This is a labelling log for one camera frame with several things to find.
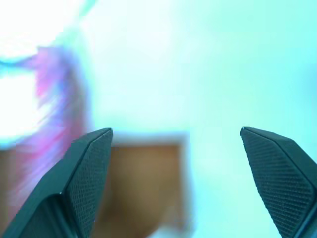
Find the pink and white book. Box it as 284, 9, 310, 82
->
0, 0, 97, 224

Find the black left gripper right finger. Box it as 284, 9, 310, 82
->
239, 126, 317, 238

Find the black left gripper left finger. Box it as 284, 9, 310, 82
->
0, 127, 114, 238

